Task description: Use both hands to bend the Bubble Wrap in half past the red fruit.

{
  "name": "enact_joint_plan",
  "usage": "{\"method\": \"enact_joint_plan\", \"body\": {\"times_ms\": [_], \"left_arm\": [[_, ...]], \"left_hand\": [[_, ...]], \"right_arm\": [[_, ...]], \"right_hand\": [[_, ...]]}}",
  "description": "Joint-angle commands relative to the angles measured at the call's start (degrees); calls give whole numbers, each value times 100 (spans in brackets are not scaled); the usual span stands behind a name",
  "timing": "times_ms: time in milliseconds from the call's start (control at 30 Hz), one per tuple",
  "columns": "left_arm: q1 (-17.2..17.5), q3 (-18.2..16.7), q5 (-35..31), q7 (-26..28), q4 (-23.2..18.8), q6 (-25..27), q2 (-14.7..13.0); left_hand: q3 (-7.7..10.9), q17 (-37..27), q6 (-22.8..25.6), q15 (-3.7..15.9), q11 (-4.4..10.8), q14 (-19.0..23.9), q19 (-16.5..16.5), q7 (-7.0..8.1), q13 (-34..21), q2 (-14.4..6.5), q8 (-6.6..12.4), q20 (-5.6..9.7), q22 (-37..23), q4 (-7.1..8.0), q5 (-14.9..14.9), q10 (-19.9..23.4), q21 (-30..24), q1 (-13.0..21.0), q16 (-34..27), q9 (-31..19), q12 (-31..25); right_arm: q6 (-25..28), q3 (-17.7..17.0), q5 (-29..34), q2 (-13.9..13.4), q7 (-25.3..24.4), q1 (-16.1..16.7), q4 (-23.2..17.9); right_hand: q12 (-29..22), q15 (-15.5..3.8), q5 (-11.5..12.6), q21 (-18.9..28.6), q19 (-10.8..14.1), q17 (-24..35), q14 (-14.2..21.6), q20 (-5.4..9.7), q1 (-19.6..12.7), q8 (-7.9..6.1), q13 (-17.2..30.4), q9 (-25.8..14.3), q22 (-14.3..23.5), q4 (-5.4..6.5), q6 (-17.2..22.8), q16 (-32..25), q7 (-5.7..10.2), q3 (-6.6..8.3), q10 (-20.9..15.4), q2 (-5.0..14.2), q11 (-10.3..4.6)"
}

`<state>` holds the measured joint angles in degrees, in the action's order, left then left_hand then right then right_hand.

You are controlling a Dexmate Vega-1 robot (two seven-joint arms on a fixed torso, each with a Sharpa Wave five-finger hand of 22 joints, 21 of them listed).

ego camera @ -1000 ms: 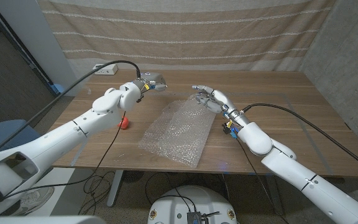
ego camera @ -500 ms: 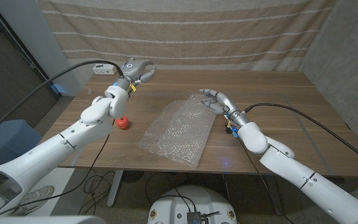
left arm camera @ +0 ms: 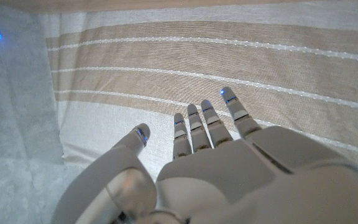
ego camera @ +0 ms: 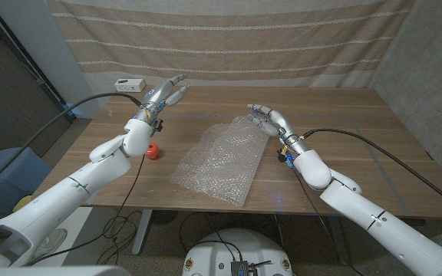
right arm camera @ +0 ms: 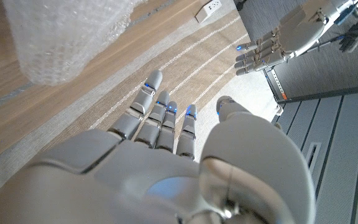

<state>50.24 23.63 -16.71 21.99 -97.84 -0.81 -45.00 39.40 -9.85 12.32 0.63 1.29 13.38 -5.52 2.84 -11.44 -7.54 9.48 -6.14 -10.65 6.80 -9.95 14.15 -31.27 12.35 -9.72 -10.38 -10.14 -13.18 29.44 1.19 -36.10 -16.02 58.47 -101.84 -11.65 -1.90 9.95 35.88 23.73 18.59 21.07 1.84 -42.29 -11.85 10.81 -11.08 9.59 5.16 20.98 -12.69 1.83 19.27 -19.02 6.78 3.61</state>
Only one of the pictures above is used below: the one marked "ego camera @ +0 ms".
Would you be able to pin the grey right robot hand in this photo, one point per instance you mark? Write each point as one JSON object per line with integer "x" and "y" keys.
{"x": 280, "y": 124}

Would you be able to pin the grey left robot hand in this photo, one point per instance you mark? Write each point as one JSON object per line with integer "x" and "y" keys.
{"x": 159, "y": 96}

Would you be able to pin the clear bubble wrap sheet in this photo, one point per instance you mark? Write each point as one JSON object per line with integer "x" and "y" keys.
{"x": 221, "y": 165}

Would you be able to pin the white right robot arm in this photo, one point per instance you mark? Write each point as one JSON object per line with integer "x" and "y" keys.
{"x": 359, "y": 207}

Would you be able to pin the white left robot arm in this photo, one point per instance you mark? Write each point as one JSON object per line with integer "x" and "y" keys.
{"x": 102, "y": 168}

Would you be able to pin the red fruit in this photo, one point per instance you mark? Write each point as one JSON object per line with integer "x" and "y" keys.
{"x": 152, "y": 151}

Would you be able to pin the white power strip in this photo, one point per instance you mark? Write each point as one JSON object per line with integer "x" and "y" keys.
{"x": 129, "y": 85}

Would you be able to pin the small clear plastic scrap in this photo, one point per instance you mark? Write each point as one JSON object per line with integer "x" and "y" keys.
{"x": 109, "y": 112}

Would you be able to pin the blue plastic piece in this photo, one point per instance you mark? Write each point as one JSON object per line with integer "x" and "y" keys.
{"x": 73, "y": 109}

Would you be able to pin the beige striped backdrop cloth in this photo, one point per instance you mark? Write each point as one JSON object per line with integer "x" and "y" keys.
{"x": 228, "y": 42}

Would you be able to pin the black round floor object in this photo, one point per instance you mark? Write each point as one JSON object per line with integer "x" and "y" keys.
{"x": 164, "y": 217}

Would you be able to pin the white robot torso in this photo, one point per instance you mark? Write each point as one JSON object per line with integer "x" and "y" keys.
{"x": 236, "y": 247}

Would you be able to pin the white table leg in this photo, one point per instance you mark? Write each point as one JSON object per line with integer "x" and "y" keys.
{"x": 340, "y": 241}
{"x": 142, "y": 230}

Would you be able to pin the small black box on torso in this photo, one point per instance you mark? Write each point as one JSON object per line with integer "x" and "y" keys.
{"x": 242, "y": 269}

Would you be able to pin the dark door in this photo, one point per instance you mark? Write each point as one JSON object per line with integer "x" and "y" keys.
{"x": 10, "y": 103}

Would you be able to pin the white floor board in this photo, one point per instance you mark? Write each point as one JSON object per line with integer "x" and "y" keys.
{"x": 79, "y": 230}

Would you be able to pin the blue upholstered chair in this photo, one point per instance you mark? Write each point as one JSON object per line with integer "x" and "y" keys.
{"x": 6, "y": 176}

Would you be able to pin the yellow pad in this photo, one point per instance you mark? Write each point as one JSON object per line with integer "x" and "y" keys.
{"x": 21, "y": 203}

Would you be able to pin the white sneaker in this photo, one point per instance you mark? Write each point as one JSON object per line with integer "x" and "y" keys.
{"x": 52, "y": 241}

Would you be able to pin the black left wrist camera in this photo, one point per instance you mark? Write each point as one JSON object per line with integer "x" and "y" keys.
{"x": 158, "y": 125}

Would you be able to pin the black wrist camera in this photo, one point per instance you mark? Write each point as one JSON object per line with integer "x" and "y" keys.
{"x": 158, "y": 125}
{"x": 281, "y": 157}

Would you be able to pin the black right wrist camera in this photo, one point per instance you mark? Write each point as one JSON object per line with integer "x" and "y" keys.
{"x": 281, "y": 157}

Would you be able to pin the black door frame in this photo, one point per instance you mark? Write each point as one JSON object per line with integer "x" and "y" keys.
{"x": 25, "y": 61}

